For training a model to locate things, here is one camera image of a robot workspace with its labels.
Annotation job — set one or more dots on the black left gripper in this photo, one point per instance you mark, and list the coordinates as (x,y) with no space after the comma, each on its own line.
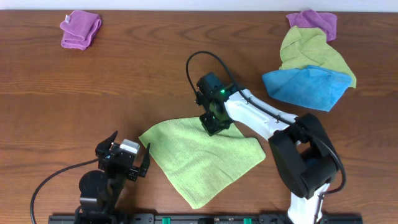
(104,150)

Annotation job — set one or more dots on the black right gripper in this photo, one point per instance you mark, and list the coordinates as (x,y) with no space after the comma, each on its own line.
(211,129)

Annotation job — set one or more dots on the bright green cloth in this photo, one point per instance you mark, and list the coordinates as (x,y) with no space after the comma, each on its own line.
(198,165)

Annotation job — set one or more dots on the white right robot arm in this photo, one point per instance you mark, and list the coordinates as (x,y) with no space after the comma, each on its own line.
(303,153)

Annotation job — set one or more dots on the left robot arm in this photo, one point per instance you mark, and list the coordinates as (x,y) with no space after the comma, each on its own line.
(100,189)

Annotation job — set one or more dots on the olive green crumpled cloth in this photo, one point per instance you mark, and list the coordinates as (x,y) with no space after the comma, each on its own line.
(307,46)

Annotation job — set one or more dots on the blue cloth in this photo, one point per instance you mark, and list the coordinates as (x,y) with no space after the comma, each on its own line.
(311,87)

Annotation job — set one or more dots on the folded purple cloth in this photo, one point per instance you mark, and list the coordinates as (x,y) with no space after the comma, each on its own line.
(79,29)

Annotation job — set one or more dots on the crumpled purple cloth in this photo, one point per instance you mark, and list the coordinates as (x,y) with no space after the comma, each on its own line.
(309,18)

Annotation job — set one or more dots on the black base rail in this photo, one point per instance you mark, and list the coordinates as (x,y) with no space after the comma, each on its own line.
(148,218)

